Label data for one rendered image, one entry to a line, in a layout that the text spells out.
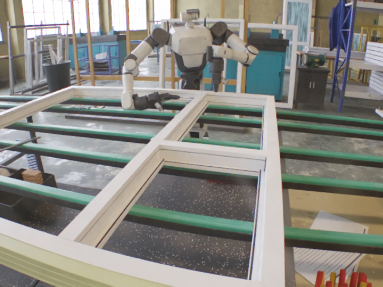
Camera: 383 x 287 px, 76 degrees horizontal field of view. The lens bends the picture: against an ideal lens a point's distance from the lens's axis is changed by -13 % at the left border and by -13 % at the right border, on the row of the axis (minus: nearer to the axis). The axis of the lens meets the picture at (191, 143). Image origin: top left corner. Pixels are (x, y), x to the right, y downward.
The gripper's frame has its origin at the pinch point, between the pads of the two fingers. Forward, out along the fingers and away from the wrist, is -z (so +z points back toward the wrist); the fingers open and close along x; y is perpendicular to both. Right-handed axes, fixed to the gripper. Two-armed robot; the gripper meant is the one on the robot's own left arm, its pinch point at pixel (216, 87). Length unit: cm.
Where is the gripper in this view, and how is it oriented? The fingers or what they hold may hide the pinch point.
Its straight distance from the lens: 177.8
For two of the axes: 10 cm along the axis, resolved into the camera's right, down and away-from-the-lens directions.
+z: 0.0, -9.2, -4.0
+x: -2.5, 3.8, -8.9
